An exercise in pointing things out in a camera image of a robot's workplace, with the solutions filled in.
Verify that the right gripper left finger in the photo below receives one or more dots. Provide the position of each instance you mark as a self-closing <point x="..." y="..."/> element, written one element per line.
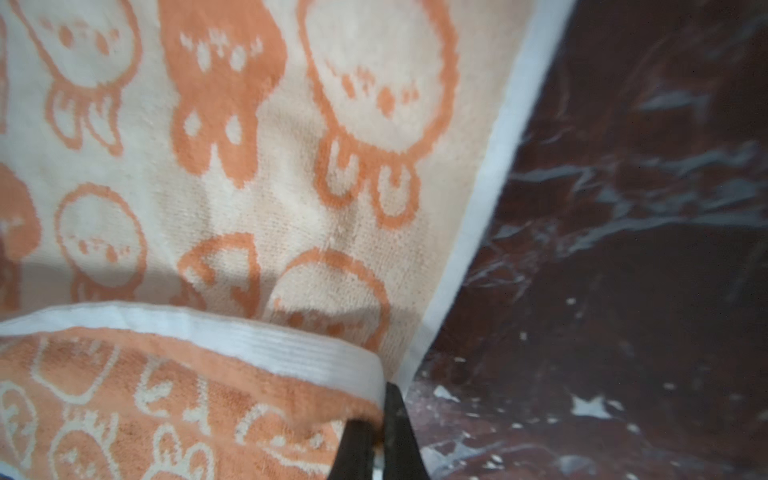
<point x="355" y="455"/>

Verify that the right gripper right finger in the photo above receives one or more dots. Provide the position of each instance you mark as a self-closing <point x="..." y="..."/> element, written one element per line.
<point x="402" y="457"/>

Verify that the orange bunny pattern towel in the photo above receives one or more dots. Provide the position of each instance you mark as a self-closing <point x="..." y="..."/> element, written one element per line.
<point x="226" y="226"/>

